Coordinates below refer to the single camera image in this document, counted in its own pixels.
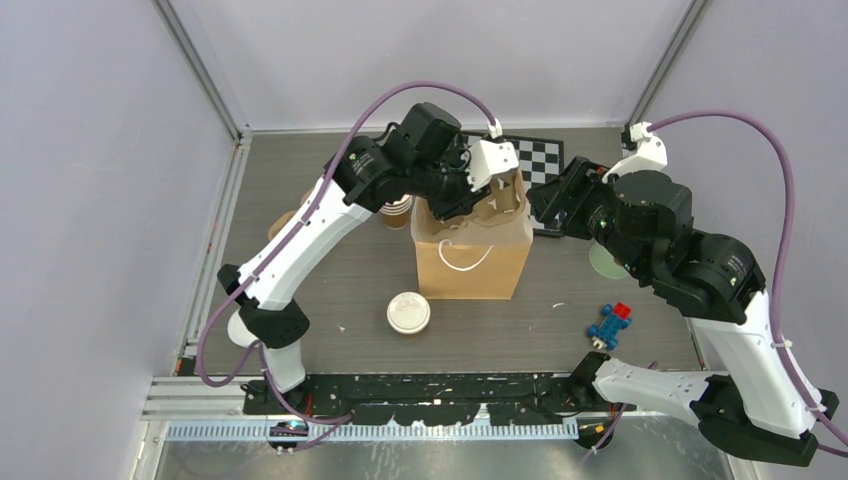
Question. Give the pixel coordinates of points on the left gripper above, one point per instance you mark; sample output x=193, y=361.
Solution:
x=465, y=198

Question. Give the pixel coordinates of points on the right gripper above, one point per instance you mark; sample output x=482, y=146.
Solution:
x=583, y=180

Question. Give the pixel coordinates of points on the brown paper bag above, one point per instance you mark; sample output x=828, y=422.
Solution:
x=461, y=260

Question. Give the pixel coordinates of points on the white plastic cup lid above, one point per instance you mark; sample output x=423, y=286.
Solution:
x=408, y=313

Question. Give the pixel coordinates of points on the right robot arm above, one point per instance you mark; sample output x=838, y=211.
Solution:
x=750, y=409

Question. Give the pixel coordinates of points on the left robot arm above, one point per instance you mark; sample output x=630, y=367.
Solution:
x=425, y=155

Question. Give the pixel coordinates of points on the black white checkerboard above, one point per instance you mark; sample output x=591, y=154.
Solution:
x=541, y=160

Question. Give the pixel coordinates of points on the stack of paper cups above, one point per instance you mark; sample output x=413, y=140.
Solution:
x=396, y=215

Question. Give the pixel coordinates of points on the green cup of paper sticks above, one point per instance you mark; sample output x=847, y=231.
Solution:
x=605, y=264

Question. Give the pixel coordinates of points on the blue toy block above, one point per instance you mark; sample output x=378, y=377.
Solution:
x=615, y=318

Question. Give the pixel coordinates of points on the brown pulp cup carrier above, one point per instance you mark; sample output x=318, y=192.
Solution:
x=278, y=225

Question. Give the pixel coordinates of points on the stack of white lids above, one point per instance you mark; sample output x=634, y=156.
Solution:
x=238, y=332

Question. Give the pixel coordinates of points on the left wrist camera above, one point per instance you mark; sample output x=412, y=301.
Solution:
x=491, y=159

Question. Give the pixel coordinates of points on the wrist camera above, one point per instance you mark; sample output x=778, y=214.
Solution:
x=646, y=151
x=491, y=159

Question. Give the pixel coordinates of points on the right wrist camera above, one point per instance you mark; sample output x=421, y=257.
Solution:
x=646, y=151

